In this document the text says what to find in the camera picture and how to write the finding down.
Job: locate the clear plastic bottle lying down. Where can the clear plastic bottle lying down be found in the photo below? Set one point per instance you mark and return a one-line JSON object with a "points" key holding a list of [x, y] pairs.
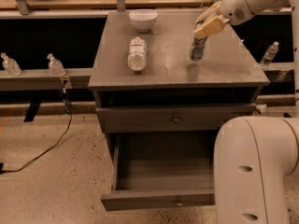
{"points": [[137, 57]]}

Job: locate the open grey lower drawer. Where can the open grey lower drawer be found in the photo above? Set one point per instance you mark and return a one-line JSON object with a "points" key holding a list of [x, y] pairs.
{"points": [[161, 170]]}

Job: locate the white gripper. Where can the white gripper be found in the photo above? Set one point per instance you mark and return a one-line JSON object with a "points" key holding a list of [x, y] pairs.
{"points": [[234, 7]]}

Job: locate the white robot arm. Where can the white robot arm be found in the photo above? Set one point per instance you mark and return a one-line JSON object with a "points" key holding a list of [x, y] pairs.
{"points": [[252, 155]]}

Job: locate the clear water bottle right ledge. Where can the clear water bottle right ledge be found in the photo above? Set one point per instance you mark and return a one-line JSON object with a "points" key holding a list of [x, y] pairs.
{"points": [[269, 55]]}

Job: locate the grey wooden drawer cabinet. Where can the grey wooden drawer cabinet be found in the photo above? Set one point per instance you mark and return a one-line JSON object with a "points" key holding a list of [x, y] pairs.
{"points": [[227, 74]]}

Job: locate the clear pump bottle far left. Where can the clear pump bottle far left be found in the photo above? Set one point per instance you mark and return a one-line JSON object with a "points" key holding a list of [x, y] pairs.
{"points": [[10, 65]]}

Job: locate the white ceramic bowl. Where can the white ceramic bowl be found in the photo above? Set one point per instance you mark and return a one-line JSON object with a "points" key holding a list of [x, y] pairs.
{"points": [[143, 19]]}

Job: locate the grey metal ledge rail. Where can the grey metal ledge rail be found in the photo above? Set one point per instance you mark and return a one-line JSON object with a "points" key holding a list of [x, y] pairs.
{"points": [[42, 79]]}

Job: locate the redbull can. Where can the redbull can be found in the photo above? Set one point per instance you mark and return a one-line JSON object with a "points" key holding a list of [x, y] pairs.
{"points": [[196, 52]]}

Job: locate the clear pump bottle near cabinet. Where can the clear pump bottle near cabinet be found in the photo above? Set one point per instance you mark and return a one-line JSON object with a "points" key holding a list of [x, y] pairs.
{"points": [[55, 66]]}

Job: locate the closed grey upper drawer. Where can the closed grey upper drawer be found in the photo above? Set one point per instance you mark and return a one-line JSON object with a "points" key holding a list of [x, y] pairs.
{"points": [[168, 118]]}

